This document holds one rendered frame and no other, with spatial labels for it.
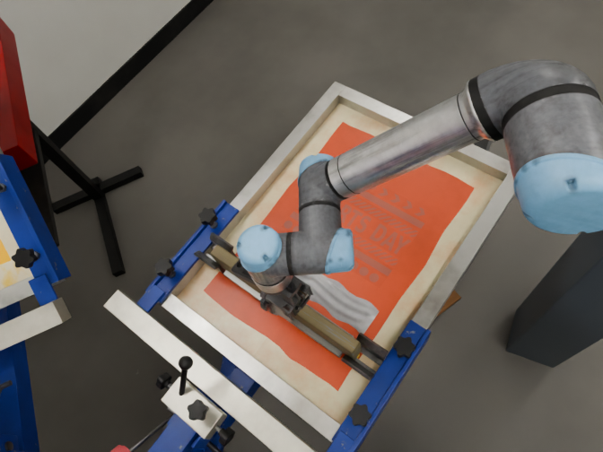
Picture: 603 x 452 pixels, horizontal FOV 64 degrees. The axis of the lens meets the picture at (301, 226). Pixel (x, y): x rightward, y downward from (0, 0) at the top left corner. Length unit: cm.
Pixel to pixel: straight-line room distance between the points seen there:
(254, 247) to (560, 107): 47
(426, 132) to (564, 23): 249
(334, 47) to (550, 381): 204
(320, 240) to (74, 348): 186
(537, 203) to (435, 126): 20
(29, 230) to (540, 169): 100
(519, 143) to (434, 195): 66
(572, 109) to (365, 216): 71
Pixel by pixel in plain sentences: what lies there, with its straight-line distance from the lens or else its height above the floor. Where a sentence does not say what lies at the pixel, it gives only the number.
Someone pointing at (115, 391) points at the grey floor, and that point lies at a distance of 237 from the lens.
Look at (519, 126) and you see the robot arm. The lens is 66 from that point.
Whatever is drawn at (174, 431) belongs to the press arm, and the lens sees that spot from 111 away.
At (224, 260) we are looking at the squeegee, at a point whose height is 106.
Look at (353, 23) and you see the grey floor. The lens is 314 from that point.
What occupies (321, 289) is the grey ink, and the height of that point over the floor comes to 96.
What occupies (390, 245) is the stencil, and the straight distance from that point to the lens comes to 122.
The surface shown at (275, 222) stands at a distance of 127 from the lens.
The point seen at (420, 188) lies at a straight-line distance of 129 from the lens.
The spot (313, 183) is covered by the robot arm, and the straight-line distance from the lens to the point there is 85.
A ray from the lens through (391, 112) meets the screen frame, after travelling 139.
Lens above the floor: 207
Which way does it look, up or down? 62 degrees down
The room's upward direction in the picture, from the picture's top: 19 degrees counter-clockwise
